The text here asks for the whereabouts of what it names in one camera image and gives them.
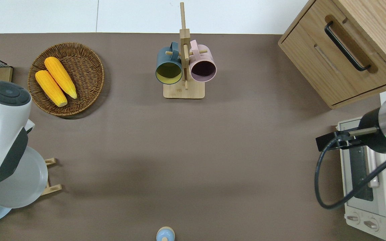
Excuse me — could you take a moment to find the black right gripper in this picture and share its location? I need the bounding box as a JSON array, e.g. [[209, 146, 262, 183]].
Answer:
[[315, 129, 363, 152]]

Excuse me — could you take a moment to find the gray round plate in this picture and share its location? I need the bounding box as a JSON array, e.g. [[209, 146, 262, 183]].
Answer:
[[0, 146, 49, 209]]

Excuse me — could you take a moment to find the wooden plate rack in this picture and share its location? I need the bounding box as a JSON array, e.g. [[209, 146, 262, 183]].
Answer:
[[40, 157, 62, 196]]

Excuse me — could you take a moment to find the white toaster oven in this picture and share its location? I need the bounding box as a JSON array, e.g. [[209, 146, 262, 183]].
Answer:
[[336, 117, 386, 241]]

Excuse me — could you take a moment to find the wooden drawer cabinet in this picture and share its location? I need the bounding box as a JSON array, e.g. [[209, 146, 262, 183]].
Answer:
[[278, 0, 386, 109]]

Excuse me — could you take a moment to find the brown table mat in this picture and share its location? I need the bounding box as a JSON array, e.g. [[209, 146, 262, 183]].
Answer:
[[0, 32, 386, 241]]

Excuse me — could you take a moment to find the pink mug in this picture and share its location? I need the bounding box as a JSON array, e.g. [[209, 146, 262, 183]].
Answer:
[[188, 39, 217, 83]]

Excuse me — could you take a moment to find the wooden mug tree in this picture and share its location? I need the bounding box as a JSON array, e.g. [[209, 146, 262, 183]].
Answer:
[[163, 2, 209, 99]]

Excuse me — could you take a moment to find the teal mug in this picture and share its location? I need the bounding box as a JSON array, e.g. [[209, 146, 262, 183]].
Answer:
[[155, 42, 183, 85]]

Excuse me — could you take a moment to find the round wicker basket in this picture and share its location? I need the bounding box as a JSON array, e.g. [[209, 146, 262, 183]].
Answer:
[[28, 42, 105, 117]]

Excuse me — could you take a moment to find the yellow corn cob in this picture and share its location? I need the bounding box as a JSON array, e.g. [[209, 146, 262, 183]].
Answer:
[[44, 57, 78, 99], [35, 70, 68, 107]]

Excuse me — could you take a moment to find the thick black gripper cable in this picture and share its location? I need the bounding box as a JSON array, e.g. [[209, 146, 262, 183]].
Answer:
[[314, 133, 386, 210]]

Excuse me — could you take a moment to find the black cabinet handle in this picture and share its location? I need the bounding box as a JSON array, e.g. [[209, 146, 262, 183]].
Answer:
[[324, 21, 371, 72]]

